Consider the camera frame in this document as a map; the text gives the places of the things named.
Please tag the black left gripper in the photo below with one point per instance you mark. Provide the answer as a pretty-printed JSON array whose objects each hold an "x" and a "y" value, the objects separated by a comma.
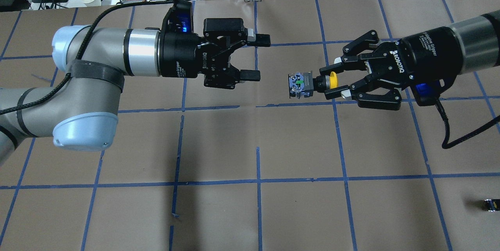
[{"x": 180, "y": 55}]

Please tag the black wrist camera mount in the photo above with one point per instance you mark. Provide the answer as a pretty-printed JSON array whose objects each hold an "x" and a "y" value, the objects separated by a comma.
[{"x": 179, "y": 18}]

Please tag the yellow push button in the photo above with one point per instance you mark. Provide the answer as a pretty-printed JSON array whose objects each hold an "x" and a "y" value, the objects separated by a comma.
[{"x": 305, "y": 84}]

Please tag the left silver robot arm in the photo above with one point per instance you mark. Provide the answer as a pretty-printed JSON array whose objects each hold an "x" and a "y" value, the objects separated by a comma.
[{"x": 81, "y": 113}]

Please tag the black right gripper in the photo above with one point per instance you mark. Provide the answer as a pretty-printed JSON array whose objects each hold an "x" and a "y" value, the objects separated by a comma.
[{"x": 424, "y": 55}]

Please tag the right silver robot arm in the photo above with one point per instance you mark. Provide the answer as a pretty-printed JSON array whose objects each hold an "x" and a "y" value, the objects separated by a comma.
[{"x": 476, "y": 48}]

